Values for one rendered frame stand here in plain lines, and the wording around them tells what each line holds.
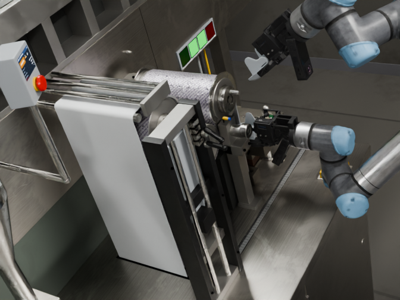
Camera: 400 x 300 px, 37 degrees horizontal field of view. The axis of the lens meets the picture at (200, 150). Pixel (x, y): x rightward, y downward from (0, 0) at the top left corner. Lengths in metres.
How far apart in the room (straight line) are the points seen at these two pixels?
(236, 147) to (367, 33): 0.52
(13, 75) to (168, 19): 0.97
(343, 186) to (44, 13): 0.88
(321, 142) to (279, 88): 2.42
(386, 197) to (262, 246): 1.51
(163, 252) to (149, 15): 0.74
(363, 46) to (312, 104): 2.52
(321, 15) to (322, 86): 2.65
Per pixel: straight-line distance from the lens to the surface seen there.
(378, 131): 3.56
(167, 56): 2.01
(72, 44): 1.73
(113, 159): 1.48
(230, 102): 1.66
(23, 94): 1.13
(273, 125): 1.70
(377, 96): 3.85
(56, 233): 1.72
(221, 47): 2.62
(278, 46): 1.46
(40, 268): 1.71
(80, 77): 1.54
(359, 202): 1.59
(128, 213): 1.61
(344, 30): 1.34
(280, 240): 1.71
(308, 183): 1.87
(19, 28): 1.54
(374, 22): 1.37
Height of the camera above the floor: 2.12
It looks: 35 degrees down
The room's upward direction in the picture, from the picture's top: 16 degrees counter-clockwise
